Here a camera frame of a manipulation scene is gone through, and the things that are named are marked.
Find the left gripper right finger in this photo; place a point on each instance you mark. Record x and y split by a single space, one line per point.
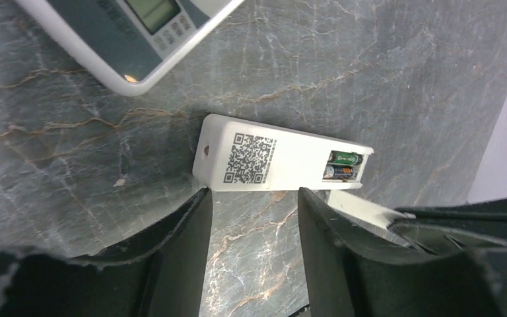
351 271

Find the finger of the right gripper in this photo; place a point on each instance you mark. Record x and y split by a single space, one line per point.
444 230

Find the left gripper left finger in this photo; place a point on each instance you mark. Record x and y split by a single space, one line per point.
158 271

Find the white battery cover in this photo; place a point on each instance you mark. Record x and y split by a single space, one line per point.
364 211

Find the black battery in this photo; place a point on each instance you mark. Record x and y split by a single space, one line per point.
344 173

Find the long white remote control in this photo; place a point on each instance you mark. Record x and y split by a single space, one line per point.
235 155

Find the short white remote control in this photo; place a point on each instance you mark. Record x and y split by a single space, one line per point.
128 45

